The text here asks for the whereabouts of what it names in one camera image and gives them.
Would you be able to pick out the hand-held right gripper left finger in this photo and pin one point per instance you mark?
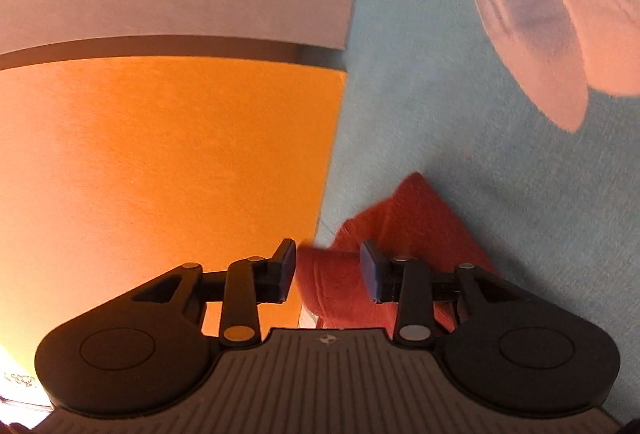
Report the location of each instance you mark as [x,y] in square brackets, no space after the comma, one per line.
[287,274]

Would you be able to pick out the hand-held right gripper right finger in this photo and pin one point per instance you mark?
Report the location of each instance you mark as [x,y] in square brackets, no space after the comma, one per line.
[370,271]

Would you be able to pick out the dark red sweater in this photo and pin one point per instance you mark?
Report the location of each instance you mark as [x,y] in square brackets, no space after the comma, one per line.
[400,224]

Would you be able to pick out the orange headboard panel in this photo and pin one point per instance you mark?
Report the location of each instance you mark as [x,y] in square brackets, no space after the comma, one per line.
[150,164]

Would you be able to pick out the blue printed bed sheet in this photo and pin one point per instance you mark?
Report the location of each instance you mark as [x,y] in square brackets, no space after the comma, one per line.
[425,89]

